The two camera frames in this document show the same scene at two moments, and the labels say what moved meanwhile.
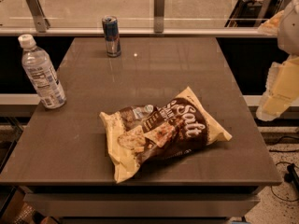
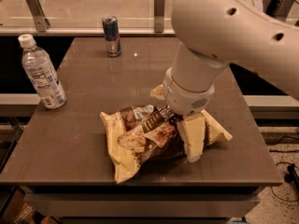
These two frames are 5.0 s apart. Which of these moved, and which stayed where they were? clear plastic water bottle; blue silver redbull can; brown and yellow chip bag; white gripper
Moved: white gripper
Stayed: brown and yellow chip bag; blue silver redbull can; clear plastic water bottle
